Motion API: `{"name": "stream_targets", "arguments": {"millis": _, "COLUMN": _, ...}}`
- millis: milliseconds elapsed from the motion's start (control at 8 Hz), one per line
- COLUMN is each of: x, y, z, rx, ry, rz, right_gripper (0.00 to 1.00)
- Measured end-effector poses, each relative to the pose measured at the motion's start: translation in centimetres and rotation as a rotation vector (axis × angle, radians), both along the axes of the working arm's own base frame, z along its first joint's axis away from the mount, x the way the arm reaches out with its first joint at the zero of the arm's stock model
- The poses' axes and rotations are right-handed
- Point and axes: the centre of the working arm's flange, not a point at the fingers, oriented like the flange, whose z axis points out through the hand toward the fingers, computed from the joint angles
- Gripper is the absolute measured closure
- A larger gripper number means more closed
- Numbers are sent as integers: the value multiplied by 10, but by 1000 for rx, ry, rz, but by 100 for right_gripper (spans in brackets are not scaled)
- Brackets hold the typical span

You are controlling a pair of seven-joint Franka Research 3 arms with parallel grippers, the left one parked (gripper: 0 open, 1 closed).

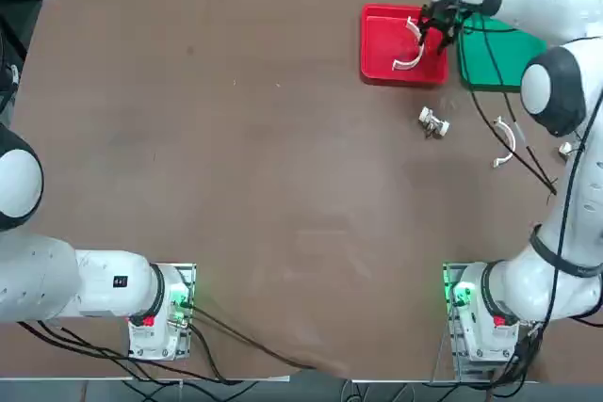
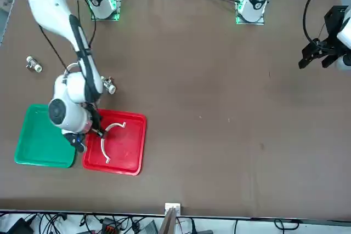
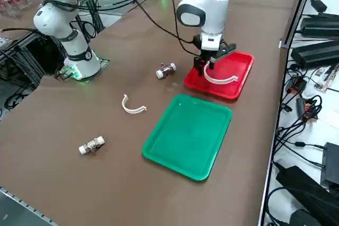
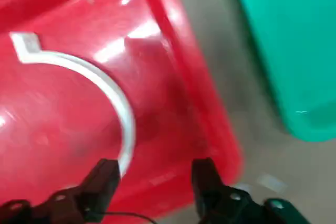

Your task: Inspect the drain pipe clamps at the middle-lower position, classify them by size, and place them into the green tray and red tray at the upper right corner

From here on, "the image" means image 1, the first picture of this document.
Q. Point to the large white pipe clamp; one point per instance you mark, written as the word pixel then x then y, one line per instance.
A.
pixel 417 59

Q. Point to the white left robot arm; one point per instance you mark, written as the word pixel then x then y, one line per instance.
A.
pixel 42 279

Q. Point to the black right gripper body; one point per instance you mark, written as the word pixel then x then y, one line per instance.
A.
pixel 445 13

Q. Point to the red plastic tray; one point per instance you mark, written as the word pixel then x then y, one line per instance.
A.
pixel 381 51

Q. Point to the small white pipe clamp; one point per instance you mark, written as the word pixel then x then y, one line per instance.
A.
pixel 511 140

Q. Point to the white-capped metal pipe fitting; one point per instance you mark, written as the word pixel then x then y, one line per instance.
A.
pixel 565 149
pixel 434 122

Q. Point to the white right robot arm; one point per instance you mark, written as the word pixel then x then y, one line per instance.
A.
pixel 556 86

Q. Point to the green plastic tray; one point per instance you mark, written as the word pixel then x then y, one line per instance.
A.
pixel 511 46

